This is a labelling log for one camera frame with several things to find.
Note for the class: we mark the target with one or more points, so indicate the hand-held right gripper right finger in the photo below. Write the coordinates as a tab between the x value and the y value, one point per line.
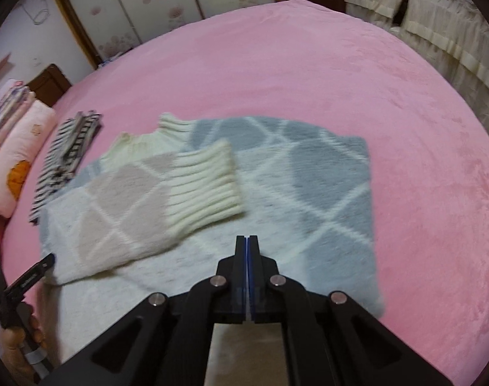
255	261

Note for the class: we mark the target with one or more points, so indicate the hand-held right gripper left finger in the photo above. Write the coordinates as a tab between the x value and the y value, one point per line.
241	261

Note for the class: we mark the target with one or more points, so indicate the diamond pattern knit sweater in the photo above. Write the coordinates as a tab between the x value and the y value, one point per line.
308	193

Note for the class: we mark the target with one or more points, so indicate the person's left hand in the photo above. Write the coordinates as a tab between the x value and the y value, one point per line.
13	341

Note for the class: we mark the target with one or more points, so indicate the pink pillow with orange print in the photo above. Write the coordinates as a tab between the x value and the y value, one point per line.
23	157

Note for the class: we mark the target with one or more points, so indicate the striped folded garment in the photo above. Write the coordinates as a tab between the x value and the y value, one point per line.
67	157

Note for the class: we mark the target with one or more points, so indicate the stack of folded pastel quilts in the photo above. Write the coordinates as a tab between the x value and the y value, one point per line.
3	104

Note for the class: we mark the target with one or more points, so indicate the dark wooden headboard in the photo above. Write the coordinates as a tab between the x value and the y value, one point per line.
47	84

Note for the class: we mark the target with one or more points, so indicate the pink bed blanket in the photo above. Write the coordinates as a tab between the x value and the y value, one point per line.
308	68

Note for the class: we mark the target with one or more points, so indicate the small blue white packet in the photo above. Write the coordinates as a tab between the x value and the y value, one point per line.
107	62

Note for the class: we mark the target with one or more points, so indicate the floral sliding door wardrobe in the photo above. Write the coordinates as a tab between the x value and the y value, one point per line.
147	0

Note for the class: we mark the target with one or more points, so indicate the cream ruffled furniture cover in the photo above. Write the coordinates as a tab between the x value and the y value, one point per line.
441	20

